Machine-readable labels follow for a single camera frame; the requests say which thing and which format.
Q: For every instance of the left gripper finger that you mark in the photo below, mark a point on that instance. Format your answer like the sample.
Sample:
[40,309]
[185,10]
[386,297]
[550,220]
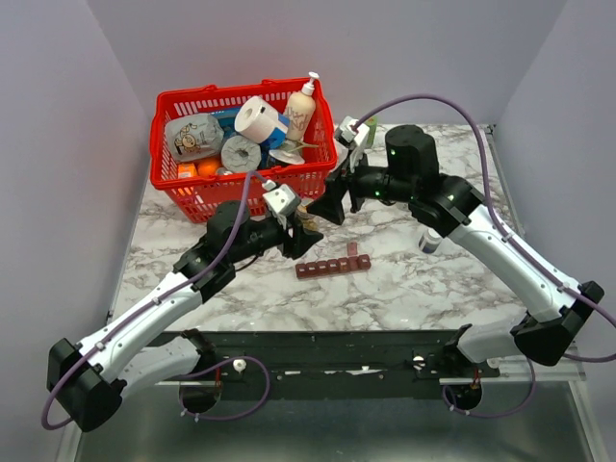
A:
[303,240]
[305,202]

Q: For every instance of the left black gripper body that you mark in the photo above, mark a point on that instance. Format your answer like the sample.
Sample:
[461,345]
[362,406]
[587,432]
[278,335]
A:
[280,237]

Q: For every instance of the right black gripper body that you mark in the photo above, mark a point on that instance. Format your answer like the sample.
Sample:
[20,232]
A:
[359,184]

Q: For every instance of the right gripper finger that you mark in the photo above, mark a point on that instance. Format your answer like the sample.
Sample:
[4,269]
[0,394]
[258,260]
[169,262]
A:
[329,205]
[336,181]

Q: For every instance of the clear pill bottle yellow pills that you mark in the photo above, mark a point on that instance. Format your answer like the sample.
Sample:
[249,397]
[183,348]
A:
[307,220]

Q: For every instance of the red weekly pill organizer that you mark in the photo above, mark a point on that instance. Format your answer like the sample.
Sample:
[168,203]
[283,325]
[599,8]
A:
[352,262]

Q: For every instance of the green lid of bottle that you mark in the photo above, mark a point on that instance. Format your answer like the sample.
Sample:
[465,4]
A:
[372,125]

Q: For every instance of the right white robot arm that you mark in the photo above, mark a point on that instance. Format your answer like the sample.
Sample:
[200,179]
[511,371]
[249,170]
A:
[557,306]

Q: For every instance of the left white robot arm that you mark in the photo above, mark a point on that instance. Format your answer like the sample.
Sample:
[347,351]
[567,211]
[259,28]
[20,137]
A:
[83,378]

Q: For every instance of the silver tin can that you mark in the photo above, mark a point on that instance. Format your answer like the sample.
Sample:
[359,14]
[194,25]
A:
[291,152]

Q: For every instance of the cream pump lotion bottle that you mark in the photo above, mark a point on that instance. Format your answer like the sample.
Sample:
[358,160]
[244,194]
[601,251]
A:
[300,108]

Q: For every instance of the grey toilet paper roll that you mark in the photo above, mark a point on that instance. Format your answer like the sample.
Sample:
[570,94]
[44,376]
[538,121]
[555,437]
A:
[240,155]

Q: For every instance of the white small pill bottle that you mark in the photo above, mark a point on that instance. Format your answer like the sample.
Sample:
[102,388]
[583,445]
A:
[429,241]

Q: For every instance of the orange fruit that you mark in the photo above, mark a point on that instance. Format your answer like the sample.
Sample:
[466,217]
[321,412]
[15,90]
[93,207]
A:
[208,166]

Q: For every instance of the white toilet paper roll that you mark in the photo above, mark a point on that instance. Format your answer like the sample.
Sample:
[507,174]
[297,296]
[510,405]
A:
[258,121]

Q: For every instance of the orange small box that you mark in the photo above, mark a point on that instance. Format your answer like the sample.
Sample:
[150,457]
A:
[186,171]

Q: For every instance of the blue package in basket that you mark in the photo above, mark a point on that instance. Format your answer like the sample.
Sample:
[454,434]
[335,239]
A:
[226,120]

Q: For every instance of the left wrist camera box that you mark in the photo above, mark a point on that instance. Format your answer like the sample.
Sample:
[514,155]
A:
[282,201]

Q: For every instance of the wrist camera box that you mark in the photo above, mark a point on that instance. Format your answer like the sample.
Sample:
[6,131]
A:
[350,135]
[282,201]

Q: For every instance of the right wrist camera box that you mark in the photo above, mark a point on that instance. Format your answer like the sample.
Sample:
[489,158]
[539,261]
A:
[350,135]

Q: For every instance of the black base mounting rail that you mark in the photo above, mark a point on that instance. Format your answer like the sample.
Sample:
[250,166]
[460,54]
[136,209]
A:
[331,365]

